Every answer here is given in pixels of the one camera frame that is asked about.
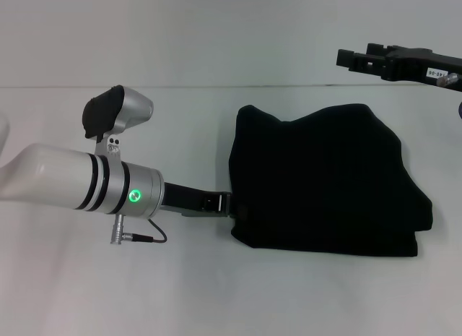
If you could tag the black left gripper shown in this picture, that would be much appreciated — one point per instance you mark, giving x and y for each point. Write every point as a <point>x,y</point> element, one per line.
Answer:
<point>191,200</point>

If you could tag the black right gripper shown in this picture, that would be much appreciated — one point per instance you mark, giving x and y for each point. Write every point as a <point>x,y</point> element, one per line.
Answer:
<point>422,66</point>

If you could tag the black shirt with FREE print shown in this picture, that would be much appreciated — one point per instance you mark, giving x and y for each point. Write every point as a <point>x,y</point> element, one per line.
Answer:
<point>325,180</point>

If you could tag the knurled silver connector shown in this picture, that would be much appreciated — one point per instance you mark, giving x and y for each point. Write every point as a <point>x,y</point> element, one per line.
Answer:
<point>117,229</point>

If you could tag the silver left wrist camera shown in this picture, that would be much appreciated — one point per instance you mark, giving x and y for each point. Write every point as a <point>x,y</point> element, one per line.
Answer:
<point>115,110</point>

